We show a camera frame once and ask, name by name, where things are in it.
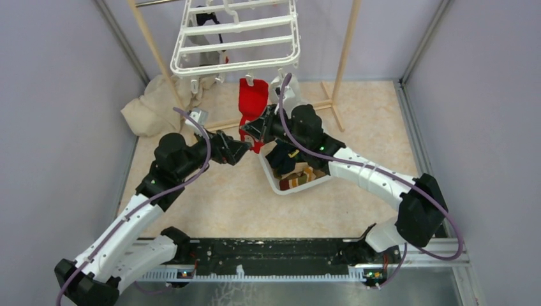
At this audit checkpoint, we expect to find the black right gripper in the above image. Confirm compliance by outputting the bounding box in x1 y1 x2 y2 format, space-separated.
242 105 308 151

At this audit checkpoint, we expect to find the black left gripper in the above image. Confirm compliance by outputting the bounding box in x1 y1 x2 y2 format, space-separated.
176 125 252 180

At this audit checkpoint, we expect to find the white plastic laundry basket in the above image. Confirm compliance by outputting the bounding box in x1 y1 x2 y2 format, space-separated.
258 141 331 195

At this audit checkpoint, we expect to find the red plain sock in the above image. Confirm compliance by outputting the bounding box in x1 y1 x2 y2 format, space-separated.
238 78 269 154

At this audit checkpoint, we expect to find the navy buckle christmas sock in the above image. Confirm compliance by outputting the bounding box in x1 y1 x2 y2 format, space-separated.
265 140 308 177

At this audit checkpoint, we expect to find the white plastic sock hanger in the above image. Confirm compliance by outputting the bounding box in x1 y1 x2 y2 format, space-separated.
170 1 301 85

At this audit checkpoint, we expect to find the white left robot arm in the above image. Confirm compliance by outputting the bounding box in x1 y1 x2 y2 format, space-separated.
54 130 250 305

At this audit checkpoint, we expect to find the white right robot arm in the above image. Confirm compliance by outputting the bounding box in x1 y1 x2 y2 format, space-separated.
241 105 448 263

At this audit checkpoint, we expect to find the white fluffy sock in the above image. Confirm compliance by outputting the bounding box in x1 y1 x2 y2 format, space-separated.
269 75 306 117

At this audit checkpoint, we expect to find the beige crumpled cloth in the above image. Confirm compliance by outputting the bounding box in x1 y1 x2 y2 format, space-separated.
121 75 216 137

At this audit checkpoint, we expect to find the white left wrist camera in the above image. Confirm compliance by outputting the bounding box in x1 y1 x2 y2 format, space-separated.
186 108 209 136

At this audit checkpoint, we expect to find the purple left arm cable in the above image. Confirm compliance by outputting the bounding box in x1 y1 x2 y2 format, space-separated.
56 106 212 306

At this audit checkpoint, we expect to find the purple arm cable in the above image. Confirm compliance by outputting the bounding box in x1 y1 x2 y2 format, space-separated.
277 72 465 288
56 106 212 306

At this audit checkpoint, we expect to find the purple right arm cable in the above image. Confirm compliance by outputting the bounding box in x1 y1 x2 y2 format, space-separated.
277 72 465 288

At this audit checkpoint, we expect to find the wooden drying rack frame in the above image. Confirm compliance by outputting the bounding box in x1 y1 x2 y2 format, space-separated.
126 0 363 133

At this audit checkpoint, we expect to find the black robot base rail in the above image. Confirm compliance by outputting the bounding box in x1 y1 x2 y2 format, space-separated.
126 236 470 284

